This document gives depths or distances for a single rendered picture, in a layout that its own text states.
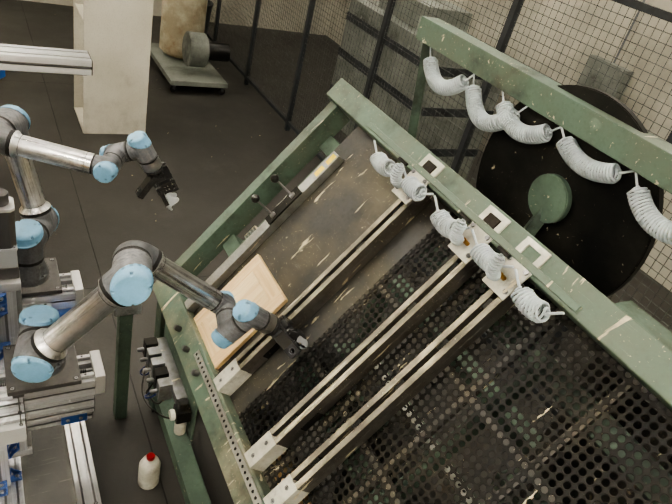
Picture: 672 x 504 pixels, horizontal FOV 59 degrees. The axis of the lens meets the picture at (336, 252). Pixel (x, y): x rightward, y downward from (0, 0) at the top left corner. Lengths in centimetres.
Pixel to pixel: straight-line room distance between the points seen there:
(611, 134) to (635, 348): 75
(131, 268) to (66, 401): 72
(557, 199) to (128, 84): 466
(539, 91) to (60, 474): 252
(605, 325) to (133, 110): 524
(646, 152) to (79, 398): 205
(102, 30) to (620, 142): 476
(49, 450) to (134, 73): 392
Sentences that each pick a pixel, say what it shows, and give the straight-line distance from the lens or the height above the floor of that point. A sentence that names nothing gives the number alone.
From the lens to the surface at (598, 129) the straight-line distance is 213.
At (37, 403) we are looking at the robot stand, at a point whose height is 91.
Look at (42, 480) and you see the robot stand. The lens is 301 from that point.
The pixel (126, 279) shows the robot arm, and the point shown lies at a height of 156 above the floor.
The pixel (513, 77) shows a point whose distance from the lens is 239.
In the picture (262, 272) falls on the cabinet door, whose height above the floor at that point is 120.
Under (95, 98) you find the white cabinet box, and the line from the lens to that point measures 614.
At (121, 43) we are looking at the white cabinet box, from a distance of 599.
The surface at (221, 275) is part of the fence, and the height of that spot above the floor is 108.
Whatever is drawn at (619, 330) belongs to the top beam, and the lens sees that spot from 169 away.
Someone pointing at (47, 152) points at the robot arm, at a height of 162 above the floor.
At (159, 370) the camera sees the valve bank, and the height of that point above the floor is 76.
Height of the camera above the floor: 266
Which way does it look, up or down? 32 degrees down
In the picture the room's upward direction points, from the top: 16 degrees clockwise
